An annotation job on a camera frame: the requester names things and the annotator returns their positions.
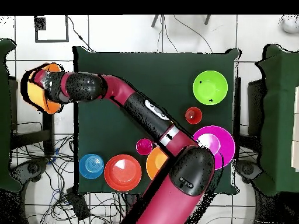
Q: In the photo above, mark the crimson plastic cup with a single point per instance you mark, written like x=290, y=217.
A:
x=143, y=146

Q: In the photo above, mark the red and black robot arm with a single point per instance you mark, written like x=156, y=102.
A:
x=177, y=198

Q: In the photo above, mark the green table with white boxes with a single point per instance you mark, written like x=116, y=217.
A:
x=278, y=116

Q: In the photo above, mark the red plastic bowl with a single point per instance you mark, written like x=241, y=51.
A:
x=122, y=172

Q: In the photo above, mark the blue plastic bowl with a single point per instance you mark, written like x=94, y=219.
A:
x=91, y=166

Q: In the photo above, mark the red plastic cup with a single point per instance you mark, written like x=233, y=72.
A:
x=193, y=115

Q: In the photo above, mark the black bench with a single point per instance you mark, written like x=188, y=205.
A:
x=48, y=130

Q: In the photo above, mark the black power strip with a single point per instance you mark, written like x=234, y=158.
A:
x=78, y=205

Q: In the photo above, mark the orange plastic bowl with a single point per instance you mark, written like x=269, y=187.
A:
x=154, y=163
x=37, y=98

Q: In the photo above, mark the dark green tablecloth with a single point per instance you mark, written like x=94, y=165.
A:
x=198, y=60

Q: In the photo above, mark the green cloth covered table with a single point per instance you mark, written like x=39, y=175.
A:
x=7, y=116

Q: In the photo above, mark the pink plastic bowl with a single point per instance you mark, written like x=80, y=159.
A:
x=226, y=144

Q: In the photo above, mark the white boxes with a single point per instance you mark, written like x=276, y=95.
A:
x=296, y=130

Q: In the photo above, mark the black square floor frame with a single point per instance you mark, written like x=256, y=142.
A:
x=51, y=41

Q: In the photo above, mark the green plastic bowl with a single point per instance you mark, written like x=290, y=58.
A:
x=210, y=87

